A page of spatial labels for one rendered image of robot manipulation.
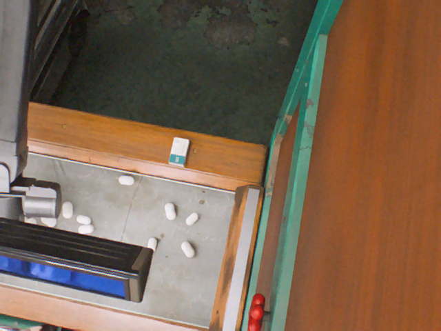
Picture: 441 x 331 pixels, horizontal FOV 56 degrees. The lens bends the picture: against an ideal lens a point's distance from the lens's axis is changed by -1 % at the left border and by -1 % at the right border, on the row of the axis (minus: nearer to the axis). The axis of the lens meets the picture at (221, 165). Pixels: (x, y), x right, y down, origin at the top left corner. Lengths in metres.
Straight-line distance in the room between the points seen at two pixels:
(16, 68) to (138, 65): 1.18
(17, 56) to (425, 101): 0.71
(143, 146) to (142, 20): 1.16
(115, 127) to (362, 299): 0.85
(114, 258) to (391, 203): 0.46
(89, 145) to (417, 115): 0.88
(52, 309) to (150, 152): 0.39
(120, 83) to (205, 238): 1.12
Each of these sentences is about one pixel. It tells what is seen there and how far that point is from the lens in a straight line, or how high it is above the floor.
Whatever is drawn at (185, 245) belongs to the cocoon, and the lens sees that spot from 0.93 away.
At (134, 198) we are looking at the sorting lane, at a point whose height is 0.74.
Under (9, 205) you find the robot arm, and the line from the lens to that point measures 0.90.
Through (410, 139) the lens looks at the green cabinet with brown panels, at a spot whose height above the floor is 1.52.
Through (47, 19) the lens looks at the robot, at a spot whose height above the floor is 0.34.
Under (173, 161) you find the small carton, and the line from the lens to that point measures 0.94.
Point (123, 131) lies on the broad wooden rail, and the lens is 1.00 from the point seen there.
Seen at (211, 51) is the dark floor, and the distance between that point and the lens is 1.95.
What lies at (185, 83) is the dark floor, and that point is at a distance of 1.88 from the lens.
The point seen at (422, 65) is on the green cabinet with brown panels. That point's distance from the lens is 0.20.
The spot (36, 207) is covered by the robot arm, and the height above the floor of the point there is 0.89.
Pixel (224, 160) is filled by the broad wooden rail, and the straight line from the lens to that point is 0.96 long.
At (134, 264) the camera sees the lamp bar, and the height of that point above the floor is 1.10.
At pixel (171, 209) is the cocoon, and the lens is 0.94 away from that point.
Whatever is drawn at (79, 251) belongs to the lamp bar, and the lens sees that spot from 0.62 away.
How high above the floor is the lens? 1.68
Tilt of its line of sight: 75 degrees down
